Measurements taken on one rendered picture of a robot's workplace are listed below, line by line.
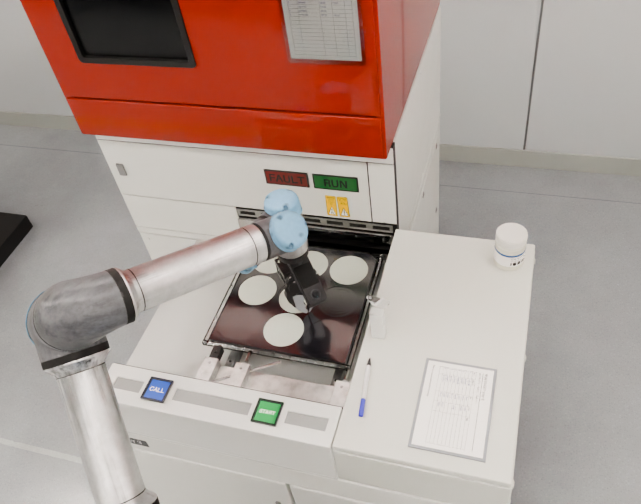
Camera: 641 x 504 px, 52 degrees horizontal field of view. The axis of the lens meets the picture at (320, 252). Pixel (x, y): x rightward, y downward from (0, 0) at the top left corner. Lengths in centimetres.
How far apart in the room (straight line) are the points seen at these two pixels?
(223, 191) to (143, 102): 33
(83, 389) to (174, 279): 25
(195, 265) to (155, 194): 82
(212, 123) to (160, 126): 15
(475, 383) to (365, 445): 26
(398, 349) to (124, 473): 62
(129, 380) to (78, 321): 49
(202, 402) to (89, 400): 34
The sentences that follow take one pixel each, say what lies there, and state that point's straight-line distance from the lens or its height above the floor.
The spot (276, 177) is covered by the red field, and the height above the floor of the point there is 110.
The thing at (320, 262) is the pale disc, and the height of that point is 90.
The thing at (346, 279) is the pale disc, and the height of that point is 90.
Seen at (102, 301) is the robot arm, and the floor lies 142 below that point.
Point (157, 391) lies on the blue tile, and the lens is 151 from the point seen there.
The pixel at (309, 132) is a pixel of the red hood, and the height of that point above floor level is 129.
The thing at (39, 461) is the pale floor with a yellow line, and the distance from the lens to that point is 277.
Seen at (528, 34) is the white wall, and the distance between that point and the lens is 304.
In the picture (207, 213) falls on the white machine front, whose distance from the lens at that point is 190.
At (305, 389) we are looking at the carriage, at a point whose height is 88.
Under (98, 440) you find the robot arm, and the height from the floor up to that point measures 119.
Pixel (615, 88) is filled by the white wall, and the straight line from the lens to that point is 318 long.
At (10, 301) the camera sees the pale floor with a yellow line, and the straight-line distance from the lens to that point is 337.
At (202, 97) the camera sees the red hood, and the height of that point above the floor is 136.
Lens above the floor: 216
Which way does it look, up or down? 46 degrees down
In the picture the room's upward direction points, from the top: 10 degrees counter-clockwise
